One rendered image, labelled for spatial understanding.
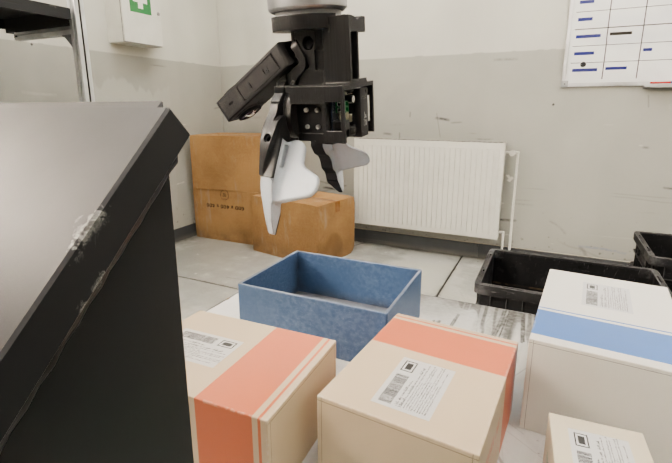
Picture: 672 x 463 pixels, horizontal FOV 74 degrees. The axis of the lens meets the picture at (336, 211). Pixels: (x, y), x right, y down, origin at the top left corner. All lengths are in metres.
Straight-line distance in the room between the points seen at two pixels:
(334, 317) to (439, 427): 0.22
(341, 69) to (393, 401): 0.28
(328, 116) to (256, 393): 0.25
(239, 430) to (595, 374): 0.29
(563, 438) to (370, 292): 0.36
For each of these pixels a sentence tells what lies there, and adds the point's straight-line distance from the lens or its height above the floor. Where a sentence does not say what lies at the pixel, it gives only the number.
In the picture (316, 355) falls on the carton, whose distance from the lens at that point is 0.41.
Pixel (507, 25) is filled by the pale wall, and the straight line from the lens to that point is 3.05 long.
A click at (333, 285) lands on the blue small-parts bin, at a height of 0.72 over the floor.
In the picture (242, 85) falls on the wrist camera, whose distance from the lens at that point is 0.48.
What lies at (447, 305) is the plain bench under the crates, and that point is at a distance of 0.69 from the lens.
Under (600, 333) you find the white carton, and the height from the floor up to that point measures 0.79.
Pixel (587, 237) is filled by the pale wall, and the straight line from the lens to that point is 3.10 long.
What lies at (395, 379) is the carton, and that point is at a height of 0.77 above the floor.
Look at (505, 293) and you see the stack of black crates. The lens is 1.08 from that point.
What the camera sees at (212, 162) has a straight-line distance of 3.40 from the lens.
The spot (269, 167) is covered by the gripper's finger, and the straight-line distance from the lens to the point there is 0.43.
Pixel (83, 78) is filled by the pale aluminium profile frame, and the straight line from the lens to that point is 2.00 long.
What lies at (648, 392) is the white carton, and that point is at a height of 0.77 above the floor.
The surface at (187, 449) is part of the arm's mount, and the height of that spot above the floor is 0.87.
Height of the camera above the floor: 0.99
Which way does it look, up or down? 13 degrees down
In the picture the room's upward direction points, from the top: straight up
